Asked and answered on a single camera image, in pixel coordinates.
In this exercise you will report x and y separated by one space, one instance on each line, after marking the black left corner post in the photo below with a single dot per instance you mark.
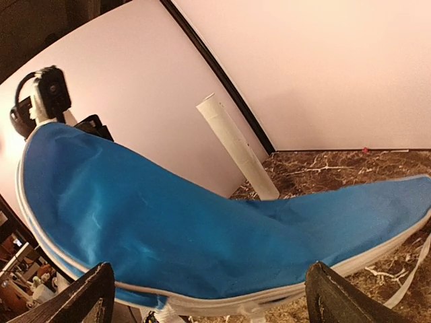
220 73

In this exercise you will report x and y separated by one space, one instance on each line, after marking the blue racket bag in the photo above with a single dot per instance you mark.
175 245

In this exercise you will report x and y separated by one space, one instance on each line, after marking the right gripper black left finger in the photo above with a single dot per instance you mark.
89 299

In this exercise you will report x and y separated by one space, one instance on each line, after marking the white shuttlecock tube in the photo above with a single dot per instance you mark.
237 147

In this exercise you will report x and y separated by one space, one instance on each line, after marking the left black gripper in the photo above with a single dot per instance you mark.
42 96

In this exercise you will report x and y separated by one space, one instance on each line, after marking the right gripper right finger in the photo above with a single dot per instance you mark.
330 298

